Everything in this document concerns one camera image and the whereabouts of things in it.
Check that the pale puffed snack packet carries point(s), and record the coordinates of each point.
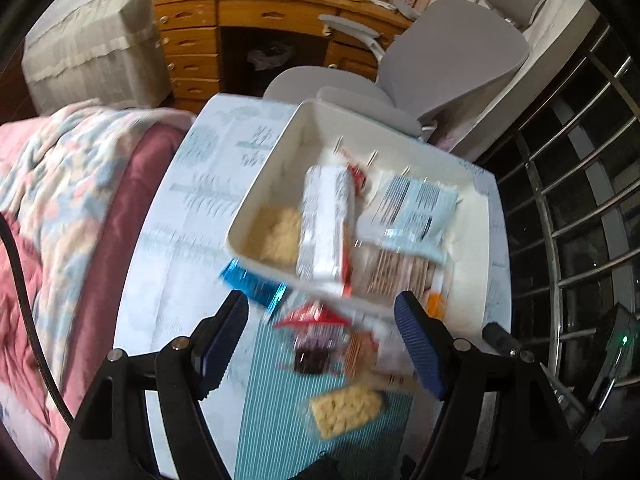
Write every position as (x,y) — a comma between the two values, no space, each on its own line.
(345,410)
(275,232)

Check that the small orange packet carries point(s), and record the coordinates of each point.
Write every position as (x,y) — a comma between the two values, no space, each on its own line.
(435,305)

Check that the silver white snack packet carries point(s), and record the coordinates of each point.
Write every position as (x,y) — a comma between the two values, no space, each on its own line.
(392,352)

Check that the tan striped snack packet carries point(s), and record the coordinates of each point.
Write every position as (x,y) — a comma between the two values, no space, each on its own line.
(395,270)

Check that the light blue snack packet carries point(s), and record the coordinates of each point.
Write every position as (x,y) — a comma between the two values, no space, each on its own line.
(410,210)

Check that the shiny blue wrapper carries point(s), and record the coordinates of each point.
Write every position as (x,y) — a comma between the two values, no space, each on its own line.
(250,285)

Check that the grey office chair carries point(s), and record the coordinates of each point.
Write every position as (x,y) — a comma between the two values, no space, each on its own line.
(450,60)

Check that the wooden desk with drawers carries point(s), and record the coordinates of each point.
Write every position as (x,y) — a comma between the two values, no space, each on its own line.
(240,10)

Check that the red white biscuit packet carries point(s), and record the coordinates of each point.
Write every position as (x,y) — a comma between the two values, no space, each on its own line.
(360,180)

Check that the metal window grille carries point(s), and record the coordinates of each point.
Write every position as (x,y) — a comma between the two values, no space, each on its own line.
(550,280)

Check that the white striped snack packet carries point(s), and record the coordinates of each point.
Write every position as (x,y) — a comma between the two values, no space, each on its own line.
(325,225)

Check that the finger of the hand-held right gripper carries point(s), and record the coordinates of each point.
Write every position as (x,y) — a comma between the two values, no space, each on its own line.
(502,342)

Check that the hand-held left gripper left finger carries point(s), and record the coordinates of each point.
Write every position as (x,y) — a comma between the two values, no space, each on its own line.
(220,355)

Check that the white curtain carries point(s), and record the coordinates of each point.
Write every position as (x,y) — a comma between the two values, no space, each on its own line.
(565,15)

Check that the red snack packet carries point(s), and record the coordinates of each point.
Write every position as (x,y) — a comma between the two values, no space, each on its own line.
(310,317)

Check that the white plastic storage box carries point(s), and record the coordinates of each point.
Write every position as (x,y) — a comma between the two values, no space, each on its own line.
(470,220)

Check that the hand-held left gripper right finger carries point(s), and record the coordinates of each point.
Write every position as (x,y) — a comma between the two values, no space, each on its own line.
(425,355)

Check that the crumpled plastic bag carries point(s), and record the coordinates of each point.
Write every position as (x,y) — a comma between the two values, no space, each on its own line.
(270,57)

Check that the pink blue floral blanket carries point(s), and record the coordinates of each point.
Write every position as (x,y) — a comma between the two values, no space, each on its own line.
(60,185)

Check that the dark brown snack packet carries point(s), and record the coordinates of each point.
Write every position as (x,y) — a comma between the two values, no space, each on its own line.
(310,360)

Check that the lace covered cabinet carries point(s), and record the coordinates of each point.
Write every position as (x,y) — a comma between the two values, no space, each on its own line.
(90,35)

